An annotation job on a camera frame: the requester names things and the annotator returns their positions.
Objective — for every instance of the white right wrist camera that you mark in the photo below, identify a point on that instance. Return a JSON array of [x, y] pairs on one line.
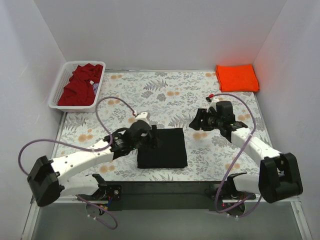
[[212, 103]]

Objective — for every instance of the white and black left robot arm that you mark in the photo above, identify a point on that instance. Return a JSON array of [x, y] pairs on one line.
[[50, 179]]

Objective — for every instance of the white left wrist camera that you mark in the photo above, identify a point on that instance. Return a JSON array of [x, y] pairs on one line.
[[143, 116]]

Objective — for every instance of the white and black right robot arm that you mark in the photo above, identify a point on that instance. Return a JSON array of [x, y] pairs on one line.
[[279, 176]]

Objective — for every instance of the lavender garment in basket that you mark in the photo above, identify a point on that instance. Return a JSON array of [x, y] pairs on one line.
[[95, 86]]

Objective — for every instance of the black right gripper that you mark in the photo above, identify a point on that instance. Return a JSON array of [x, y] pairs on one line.
[[203, 120]]

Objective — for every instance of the floral patterned table mat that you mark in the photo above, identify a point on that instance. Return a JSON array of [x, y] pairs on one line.
[[172, 100]]

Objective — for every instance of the white plastic laundry basket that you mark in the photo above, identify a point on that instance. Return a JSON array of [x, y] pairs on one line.
[[63, 79]]

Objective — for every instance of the black t-shirt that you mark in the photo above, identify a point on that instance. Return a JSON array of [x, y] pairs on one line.
[[167, 150]]

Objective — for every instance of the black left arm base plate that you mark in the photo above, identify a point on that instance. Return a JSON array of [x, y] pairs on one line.
[[115, 192]]

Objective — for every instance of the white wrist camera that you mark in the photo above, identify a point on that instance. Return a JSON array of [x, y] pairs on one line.
[[212, 103], [143, 116]]

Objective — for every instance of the folded orange t-shirt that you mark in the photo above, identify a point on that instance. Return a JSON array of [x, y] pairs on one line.
[[241, 78]]

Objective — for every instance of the red t-shirt in basket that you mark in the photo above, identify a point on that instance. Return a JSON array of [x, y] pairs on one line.
[[80, 91]]

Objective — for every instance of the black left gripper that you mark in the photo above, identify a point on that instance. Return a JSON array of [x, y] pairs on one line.
[[152, 138]]

